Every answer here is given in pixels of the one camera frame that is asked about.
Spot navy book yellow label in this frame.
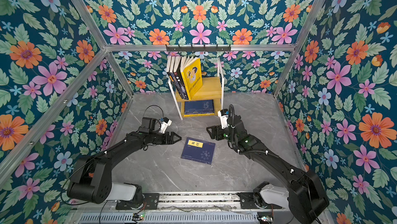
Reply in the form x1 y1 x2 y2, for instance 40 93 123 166
184 100 215 115

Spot yellow cartoon cover book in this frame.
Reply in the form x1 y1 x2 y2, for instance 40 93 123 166
180 56 203 100

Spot black wolf cover book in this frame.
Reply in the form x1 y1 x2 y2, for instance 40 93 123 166
173 56 189 100

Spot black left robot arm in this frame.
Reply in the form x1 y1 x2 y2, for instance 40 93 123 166
67 117 182 205

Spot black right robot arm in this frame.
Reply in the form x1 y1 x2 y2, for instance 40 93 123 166
206 115 330 224

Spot white wooden two-tier shelf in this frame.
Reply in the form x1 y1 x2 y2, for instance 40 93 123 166
165 59 225 120

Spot black book leaning on shelf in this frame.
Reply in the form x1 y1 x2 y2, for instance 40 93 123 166
166 56 183 98

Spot black hook rack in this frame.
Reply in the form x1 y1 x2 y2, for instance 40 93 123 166
165 45 232 53

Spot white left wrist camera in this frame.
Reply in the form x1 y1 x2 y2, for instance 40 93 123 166
160 117 172 134

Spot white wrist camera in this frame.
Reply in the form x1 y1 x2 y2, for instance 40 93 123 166
160 117 172 134
218 109 228 129

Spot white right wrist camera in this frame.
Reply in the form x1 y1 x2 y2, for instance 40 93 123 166
218 109 228 129

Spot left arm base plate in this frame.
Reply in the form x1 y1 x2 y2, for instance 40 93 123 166
116 193 160 211

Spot aluminium mounting rail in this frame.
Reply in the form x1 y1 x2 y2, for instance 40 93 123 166
69 190 328 213

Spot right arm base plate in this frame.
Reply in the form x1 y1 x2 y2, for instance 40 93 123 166
237 192 282 210

